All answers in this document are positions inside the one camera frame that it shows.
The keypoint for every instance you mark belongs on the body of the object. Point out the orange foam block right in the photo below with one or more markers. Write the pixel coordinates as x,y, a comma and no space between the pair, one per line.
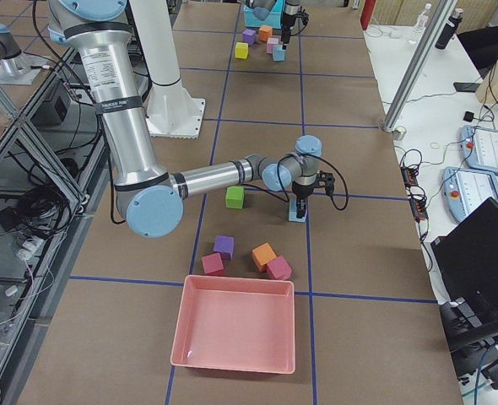
262,255

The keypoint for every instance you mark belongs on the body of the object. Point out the green foam block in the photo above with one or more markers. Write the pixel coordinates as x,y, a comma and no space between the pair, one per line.
234,197

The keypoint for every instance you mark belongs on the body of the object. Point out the teach pendant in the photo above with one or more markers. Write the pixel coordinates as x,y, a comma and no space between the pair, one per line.
466,189
480,147

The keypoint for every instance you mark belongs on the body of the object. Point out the purple foam block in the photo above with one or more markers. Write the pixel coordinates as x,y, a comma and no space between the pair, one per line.
224,246
249,36

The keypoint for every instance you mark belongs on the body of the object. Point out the black laptop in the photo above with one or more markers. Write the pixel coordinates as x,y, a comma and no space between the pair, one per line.
468,256

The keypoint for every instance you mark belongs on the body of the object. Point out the second robot base grey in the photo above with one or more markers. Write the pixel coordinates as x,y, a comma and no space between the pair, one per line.
16,67

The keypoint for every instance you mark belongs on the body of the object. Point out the purple foam block right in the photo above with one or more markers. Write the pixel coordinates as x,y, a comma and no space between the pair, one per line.
224,246

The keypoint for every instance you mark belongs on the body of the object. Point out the teach pendant lower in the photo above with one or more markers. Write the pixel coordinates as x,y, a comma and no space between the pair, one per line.
466,189

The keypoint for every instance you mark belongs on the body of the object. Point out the orange black usb hub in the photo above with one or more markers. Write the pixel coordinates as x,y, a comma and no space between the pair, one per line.
415,193

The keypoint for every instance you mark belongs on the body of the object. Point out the orange foam block left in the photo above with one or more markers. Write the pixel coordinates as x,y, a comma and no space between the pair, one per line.
265,32

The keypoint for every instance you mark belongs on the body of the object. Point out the magenta foam block lower right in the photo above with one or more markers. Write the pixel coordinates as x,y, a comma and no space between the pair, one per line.
213,265

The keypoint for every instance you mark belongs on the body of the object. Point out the aluminium frame post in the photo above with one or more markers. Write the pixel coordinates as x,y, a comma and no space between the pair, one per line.
421,53

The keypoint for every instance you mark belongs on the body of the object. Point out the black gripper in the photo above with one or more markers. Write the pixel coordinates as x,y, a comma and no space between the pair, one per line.
302,191
289,21

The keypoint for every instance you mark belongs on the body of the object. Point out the yellow foam block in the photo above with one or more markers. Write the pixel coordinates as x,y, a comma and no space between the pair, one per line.
241,50

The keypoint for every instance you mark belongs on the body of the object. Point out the clear spray bottle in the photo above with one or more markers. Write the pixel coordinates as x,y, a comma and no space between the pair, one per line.
422,18

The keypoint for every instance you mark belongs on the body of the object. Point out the light blue foam block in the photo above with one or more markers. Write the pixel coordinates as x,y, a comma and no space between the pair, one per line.
292,213
278,53

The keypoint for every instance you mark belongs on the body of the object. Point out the orange foam block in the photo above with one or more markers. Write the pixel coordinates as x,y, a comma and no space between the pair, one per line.
262,255
265,32

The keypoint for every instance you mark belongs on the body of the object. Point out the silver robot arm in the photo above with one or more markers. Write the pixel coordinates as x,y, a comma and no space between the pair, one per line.
130,61
292,7

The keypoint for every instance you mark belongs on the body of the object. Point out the black water bottle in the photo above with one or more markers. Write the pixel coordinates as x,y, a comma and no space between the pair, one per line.
449,29

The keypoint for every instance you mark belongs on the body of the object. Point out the light pink foam block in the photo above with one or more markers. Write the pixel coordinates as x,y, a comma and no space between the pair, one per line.
271,43

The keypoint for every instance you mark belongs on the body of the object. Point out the magenta foam block upper right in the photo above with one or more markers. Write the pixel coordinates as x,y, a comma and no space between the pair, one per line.
279,269

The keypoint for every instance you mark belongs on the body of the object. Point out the purple foam block left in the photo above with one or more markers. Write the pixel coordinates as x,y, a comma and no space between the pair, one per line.
249,36

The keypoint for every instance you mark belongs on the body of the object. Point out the pink plastic tray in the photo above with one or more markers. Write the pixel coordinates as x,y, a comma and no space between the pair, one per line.
237,324

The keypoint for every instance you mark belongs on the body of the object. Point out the white pedestal base plate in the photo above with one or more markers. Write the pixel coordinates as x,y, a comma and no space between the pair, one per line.
171,112

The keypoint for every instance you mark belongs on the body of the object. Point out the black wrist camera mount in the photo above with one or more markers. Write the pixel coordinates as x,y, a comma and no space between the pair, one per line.
303,16
326,181

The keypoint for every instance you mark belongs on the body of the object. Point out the magenta foam block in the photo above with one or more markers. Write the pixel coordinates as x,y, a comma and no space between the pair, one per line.
213,265
279,269

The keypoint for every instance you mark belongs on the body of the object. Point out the teal plastic bin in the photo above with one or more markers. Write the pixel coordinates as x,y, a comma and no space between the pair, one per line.
260,12

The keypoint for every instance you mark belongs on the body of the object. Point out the teach pendant upper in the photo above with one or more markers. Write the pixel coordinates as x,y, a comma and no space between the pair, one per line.
480,147

